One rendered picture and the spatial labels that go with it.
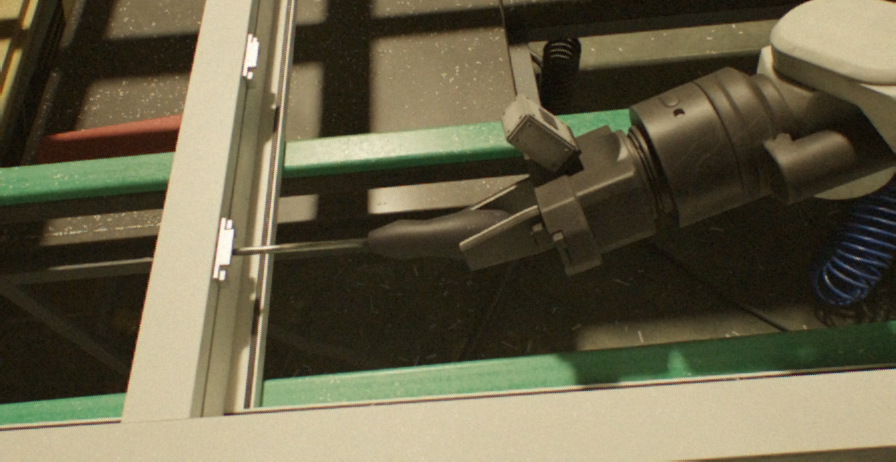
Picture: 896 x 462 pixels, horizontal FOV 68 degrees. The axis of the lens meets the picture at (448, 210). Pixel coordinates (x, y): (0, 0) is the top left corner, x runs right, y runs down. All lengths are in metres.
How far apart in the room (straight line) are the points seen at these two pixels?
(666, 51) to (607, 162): 1.51
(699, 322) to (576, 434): 1.11
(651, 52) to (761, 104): 1.50
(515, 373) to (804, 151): 0.24
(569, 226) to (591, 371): 0.13
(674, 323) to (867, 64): 1.12
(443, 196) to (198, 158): 0.42
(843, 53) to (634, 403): 0.23
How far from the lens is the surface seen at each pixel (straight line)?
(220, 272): 0.49
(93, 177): 0.67
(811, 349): 0.55
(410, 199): 0.89
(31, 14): 1.31
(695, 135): 0.43
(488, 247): 0.45
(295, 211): 0.91
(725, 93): 0.44
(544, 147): 0.43
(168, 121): 1.01
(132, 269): 1.01
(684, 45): 1.97
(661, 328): 1.48
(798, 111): 0.45
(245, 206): 0.56
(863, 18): 0.46
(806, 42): 0.45
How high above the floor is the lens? 1.33
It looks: 58 degrees down
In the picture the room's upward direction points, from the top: 6 degrees counter-clockwise
